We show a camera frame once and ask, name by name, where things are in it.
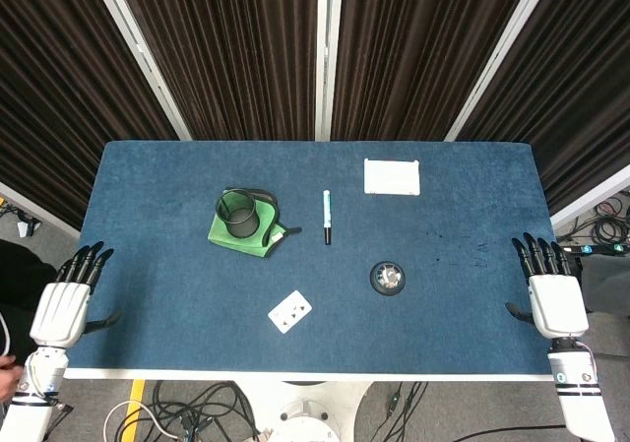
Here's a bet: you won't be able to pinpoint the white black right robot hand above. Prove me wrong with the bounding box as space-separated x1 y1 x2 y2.
505 232 591 340

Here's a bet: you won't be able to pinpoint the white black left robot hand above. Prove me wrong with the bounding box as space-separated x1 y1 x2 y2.
29 240 122 349

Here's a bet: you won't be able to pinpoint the bystander bare hand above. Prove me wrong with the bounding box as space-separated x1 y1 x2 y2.
0 355 22 402

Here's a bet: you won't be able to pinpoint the shiny metal call bell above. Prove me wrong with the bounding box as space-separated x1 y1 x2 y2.
368 260 408 296

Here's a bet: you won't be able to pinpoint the bystander black clothing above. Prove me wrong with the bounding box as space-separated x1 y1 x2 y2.
0 238 59 364

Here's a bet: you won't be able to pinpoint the black power strip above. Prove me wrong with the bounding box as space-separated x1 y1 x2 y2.
560 242 630 257

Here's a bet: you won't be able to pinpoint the blue fabric table cover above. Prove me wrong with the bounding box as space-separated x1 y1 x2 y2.
66 140 560 377

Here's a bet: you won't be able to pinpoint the yellow floor tape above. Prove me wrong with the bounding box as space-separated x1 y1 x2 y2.
113 380 148 442

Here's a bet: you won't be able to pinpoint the green microfiber cloth black trim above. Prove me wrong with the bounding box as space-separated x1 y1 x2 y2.
205 188 302 260

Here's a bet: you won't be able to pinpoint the black mesh pen cup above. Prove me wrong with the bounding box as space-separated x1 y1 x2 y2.
216 189 261 240

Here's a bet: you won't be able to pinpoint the white rectangular box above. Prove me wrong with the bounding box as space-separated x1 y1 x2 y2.
362 158 421 197

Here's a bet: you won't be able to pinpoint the dark brown curtain panel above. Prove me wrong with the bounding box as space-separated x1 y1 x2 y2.
330 0 536 142
111 0 320 142
460 0 630 216
0 0 181 230

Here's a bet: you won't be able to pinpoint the white playing card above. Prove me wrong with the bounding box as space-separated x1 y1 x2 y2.
267 289 315 335

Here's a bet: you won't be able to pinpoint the white table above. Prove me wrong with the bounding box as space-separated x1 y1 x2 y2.
63 367 555 382

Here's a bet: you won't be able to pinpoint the white green marker pen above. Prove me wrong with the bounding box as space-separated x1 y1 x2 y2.
322 189 333 246

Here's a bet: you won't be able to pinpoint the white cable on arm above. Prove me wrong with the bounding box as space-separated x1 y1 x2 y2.
0 308 14 359

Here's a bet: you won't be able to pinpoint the coiled black floor cables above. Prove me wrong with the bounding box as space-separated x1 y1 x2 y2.
565 193 630 247

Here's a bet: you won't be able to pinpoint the white partition post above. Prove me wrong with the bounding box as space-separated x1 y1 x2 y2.
314 0 337 142
549 164 630 229
444 0 560 142
87 0 192 142

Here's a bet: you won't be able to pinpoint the white floor cable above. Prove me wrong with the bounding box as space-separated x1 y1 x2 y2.
102 399 191 442

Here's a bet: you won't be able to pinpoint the thin black floor cable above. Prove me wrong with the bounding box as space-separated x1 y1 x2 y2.
462 424 567 442

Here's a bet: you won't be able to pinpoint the black floor cable bundle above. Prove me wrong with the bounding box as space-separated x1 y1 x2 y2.
146 380 262 442

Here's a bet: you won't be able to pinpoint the black cable with inline adapter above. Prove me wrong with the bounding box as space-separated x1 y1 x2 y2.
386 380 429 419

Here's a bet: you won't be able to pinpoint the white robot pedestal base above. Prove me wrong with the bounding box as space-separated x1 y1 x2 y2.
235 380 375 442

